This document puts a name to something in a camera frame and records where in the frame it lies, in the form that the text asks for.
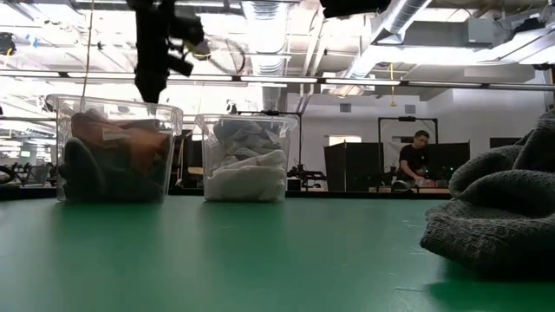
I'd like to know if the black ceiling-mounted device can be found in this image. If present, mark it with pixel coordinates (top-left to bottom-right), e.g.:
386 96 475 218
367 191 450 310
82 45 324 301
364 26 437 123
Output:
0 32 17 56
190 38 213 62

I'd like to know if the white hanging cloth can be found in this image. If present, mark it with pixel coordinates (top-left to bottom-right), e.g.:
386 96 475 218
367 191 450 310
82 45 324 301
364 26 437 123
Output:
383 141 402 174

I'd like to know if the black cable loop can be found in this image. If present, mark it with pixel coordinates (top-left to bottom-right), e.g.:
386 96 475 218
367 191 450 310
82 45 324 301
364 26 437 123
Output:
0 164 18 188

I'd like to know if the black wall monitor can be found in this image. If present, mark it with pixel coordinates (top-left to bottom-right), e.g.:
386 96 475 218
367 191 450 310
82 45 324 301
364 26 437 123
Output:
489 137 523 150

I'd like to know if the green table mat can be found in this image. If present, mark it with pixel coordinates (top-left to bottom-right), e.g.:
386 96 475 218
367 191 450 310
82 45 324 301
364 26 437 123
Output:
0 197 555 312

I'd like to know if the grey ceiling air unit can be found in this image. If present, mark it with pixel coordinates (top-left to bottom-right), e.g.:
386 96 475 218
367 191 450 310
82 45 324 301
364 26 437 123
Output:
466 16 496 48

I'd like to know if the grey knitted garment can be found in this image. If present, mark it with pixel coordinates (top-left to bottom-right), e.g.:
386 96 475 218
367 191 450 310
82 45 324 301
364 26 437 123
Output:
211 120 285 162

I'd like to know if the silver slanted ventilation duct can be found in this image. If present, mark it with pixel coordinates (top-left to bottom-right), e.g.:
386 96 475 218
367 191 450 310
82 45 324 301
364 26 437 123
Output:
342 0 434 83

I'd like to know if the orange towel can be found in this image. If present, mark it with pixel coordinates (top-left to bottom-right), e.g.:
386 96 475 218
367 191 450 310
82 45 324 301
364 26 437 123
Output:
70 108 169 177

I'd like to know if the silver ribbed ventilation duct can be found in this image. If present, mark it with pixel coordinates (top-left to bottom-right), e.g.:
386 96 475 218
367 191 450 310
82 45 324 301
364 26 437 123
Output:
240 0 292 83

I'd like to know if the plain white towel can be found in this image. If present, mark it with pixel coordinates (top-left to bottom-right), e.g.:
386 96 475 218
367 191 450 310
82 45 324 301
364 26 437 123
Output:
203 149 288 203

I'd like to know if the black background screen panel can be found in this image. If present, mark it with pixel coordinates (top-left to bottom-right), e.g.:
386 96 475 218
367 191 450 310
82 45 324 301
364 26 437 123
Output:
323 141 385 192
422 141 472 183

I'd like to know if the yellow extension cable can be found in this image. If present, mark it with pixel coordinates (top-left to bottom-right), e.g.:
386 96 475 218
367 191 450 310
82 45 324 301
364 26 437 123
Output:
80 0 95 110

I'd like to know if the black background frame stand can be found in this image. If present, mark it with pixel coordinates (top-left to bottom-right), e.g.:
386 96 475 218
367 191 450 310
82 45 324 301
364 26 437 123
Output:
377 115 439 146

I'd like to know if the person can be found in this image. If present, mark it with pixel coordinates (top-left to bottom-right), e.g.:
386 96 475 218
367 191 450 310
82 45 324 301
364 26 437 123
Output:
396 129 431 185

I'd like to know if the clear plastic bin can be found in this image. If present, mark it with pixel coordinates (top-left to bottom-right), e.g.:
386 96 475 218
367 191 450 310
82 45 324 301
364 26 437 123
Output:
193 113 298 203
46 93 184 204

